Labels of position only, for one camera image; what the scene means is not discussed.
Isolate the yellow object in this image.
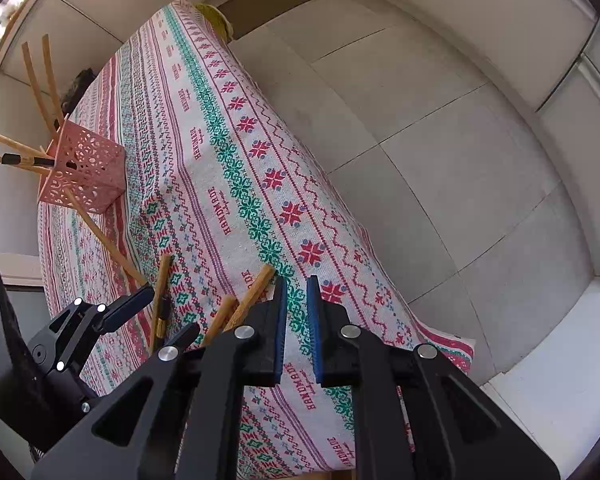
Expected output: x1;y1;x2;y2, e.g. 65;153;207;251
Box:
195;2;233;43

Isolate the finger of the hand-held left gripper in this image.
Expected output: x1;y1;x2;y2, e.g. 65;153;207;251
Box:
171;321;202;356
27;284;157;377

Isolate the dark object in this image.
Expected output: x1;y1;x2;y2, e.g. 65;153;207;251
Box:
60;67;101;113

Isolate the pink perforated utensil holder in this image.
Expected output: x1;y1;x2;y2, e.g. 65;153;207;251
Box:
36;114;127;216

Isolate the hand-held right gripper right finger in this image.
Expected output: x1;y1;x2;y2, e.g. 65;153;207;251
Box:
306;275;561;480

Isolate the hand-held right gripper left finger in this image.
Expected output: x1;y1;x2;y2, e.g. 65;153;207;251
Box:
30;276;288;480

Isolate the patterned woven tablecloth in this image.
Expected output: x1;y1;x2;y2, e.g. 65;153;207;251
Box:
36;0;476;478

